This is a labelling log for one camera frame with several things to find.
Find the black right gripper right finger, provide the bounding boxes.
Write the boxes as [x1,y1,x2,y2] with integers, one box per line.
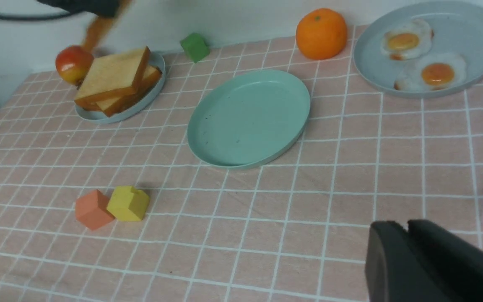
[408,219,483,302]

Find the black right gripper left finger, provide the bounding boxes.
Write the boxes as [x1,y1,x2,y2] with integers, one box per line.
[364,221,472,302]

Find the fried egg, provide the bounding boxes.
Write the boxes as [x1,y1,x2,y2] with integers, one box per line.
[394,52,467,92]
[381,18,434,61]

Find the toast slice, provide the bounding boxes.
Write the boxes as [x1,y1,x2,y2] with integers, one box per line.
[74,47,150,106]
[93,65,162,117]

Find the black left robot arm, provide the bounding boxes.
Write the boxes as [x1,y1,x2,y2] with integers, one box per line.
[38,0,133,53]

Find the teal centre plate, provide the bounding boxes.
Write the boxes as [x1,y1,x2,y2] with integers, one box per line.
[187,69,311,169]

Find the grey-blue egg plate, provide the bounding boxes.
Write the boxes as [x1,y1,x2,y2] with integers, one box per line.
[353,1,483,98]

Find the orange fruit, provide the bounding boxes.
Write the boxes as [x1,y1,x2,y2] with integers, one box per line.
[295,8,348,60]

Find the yellow block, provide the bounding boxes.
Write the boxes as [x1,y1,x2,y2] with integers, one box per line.
[106,186,150,221]

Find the green cube block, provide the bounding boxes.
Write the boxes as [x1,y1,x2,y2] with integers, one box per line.
[180,32,210,63]

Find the light blue bread plate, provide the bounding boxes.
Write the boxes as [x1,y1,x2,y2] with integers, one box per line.
[74,52,166,125]

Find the orange block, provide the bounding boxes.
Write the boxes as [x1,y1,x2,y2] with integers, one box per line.
[75,189,115,231]

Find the pink checked tablecloth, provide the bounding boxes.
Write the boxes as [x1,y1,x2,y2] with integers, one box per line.
[0,26,483,302]

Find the red yellow pomegranate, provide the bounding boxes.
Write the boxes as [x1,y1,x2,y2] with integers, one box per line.
[55,45,94,86]

